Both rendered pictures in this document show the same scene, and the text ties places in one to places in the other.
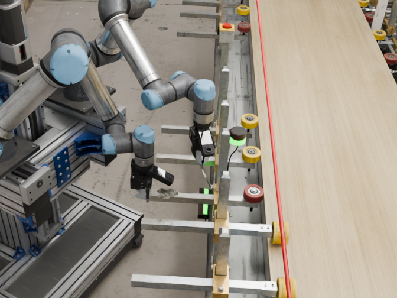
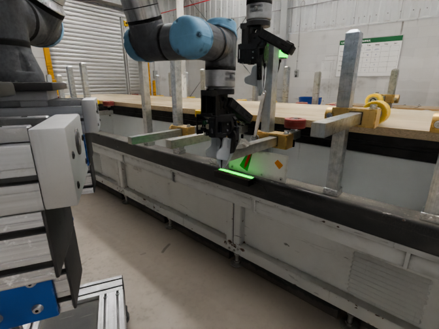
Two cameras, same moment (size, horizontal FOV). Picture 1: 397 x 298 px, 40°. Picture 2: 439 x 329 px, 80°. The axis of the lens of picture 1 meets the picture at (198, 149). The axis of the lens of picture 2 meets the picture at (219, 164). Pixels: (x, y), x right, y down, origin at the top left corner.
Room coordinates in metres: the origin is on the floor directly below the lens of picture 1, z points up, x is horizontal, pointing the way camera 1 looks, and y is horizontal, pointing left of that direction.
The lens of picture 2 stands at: (1.14, 0.72, 1.04)
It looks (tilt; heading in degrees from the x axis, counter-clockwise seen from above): 17 degrees down; 311
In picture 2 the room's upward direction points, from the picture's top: straight up
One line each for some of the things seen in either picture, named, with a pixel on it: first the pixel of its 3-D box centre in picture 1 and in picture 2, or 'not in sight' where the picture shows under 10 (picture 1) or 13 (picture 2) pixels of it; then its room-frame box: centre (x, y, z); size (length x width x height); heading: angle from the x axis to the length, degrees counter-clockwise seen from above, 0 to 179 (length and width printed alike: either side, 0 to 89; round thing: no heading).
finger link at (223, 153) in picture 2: (142, 196); (222, 154); (1.58, 0.21, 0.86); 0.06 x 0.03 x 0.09; 90
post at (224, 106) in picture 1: (221, 146); not in sight; (1.88, -0.10, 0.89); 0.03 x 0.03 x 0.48; 89
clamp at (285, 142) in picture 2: (220, 197); (272, 138); (1.61, -0.10, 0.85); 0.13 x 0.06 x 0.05; 179
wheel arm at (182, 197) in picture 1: (204, 199); (266, 143); (1.59, -0.03, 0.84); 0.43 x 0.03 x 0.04; 89
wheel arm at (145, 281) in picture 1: (209, 284); not in sight; (1.09, -0.06, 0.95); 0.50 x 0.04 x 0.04; 89
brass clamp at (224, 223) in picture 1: (221, 224); (351, 116); (1.36, -0.10, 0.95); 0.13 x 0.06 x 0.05; 179
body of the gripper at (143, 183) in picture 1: (142, 173); (217, 113); (1.59, 0.21, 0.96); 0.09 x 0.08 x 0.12; 89
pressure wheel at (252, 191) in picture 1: (252, 200); (294, 132); (1.59, -0.23, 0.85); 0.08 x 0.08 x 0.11
